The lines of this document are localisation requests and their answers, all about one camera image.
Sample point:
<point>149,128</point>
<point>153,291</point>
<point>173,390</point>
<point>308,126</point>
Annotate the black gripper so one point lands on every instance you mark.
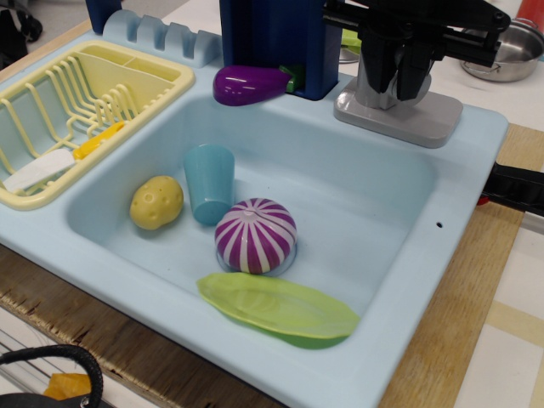
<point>405,38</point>

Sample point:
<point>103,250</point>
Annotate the grey toy faucet with lever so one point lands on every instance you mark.
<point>427,120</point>

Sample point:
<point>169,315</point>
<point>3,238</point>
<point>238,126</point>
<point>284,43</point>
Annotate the green plastic tray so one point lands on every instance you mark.
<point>350,39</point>

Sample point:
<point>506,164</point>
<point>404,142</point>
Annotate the stainless steel pot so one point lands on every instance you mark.
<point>520,50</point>

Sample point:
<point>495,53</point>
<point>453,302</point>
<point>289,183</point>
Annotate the dark blue toy column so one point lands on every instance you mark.
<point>283,33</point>

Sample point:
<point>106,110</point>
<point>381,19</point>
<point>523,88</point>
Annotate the purple toy eggplant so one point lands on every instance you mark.
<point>238,85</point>

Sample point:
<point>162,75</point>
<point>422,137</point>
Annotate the black clamp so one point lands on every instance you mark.
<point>514,187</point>

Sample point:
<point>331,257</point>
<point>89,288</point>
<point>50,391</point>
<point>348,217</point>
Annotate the light blue toy sink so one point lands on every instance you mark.
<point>378,221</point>

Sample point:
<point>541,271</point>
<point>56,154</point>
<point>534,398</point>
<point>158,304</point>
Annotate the blue plastic cup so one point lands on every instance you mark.
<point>210,173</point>

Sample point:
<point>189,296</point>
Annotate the purple white striped toy onion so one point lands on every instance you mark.
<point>256,236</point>

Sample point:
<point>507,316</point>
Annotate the green toy lettuce leaf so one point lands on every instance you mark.
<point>296,314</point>

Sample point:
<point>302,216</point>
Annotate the yellow toy potato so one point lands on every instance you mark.
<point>157,202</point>

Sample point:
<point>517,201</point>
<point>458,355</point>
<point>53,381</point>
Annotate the yellow dish rack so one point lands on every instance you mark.
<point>94,92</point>

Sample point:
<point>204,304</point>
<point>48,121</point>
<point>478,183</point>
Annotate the orange object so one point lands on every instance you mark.
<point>63,386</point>

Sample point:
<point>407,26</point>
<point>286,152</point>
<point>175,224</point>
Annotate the dark blue corner post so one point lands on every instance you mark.
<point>99,11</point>

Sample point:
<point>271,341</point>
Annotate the yellow handled white toy knife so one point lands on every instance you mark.
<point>56,161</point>

